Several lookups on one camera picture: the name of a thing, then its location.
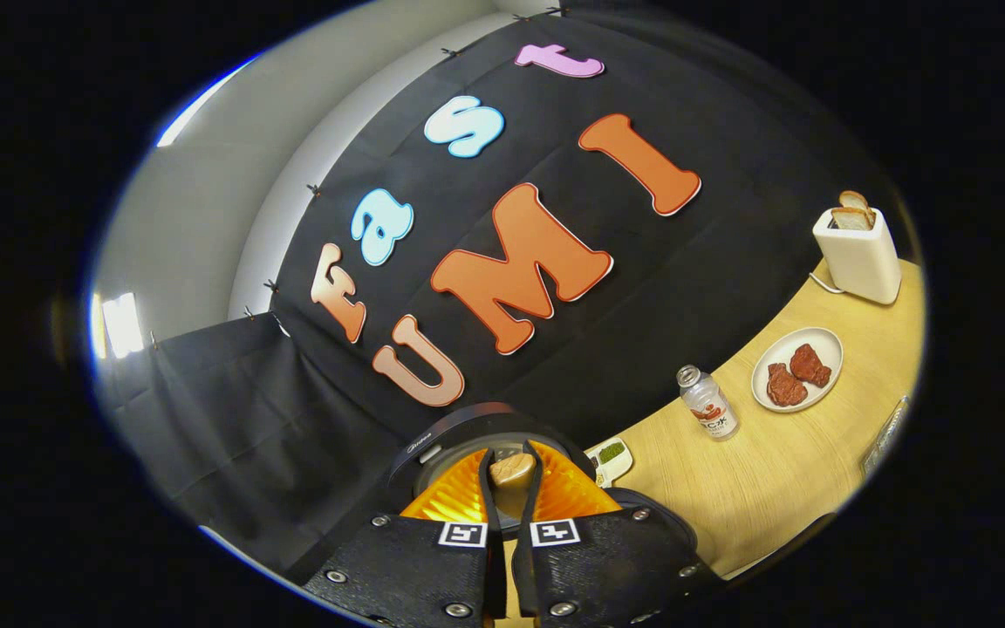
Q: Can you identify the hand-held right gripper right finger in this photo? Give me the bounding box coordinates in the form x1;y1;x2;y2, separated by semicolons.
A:
513;439;724;627

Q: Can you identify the wooden spoon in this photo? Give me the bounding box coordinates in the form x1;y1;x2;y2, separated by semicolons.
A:
489;453;538;524

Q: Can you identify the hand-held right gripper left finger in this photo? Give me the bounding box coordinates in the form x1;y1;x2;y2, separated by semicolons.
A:
304;449;508;625

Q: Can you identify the metal mesh chopstick holder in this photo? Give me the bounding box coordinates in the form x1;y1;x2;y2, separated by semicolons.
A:
860;395;911;479

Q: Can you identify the white toaster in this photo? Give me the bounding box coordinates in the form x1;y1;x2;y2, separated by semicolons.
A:
812;207;902;305

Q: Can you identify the black backdrop cloth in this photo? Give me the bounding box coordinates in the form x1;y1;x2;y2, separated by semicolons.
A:
106;9;913;577

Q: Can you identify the clear drink bottle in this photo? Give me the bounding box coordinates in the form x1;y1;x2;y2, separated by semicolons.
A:
676;365;740;440

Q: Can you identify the white divided seasoning dish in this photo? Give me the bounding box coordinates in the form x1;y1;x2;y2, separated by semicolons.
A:
585;438;634;488

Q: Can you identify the white oval plate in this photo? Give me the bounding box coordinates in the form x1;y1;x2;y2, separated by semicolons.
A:
751;327;844;413

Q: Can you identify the dark grey rice cooker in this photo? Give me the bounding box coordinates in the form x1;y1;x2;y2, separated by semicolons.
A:
385;402;700;550

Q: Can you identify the red meat piece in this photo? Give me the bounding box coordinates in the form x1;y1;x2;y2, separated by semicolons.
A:
790;344;832;388
767;363;809;407

